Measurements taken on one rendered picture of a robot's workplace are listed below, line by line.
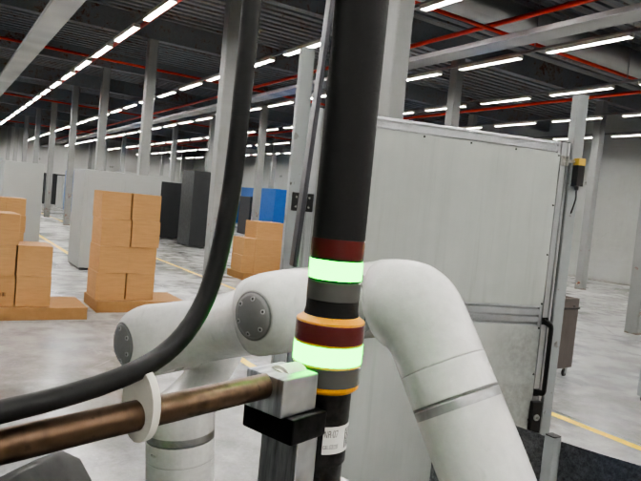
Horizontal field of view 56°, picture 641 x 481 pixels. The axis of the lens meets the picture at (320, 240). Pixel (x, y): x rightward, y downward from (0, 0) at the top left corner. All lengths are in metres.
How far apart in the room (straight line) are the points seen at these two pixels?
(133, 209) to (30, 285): 1.64
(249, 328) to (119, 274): 7.93
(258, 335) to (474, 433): 0.26
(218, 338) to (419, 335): 0.37
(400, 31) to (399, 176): 5.26
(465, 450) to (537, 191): 2.07
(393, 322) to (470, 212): 1.85
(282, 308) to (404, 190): 1.69
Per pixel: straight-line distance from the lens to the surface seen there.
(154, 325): 1.00
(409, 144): 2.35
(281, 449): 0.37
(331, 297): 0.37
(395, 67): 7.39
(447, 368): 0.61
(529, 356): 2.69
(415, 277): 0.63
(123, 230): 8.55
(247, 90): 0.31
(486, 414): 0.61
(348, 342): 0.37
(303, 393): 0.36
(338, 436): 0.39
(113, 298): 8.65
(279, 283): 0.70
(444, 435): 0.61
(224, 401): 0.32
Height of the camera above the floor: 1.63
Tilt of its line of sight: 3 degrees down
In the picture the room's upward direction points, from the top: 5 degrees clockwise
